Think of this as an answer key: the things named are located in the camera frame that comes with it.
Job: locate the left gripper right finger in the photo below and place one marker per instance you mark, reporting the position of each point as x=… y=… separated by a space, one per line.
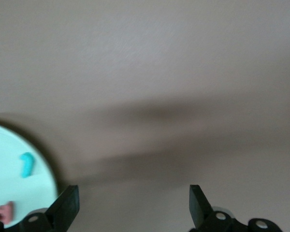
x=205 y=220

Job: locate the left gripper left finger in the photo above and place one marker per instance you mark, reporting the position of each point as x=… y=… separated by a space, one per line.
x=53 y=217

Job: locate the pink foam letter p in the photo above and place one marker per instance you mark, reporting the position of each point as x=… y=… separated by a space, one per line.
x=7 y=212

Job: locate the cyan foam letter l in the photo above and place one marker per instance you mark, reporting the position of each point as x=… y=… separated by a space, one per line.
x=27 y=166

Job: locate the green plate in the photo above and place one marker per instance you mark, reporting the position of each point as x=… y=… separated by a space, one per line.
x=4 y=149

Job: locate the brown table cover sheet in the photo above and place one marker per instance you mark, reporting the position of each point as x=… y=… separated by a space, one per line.
x=159 y=60

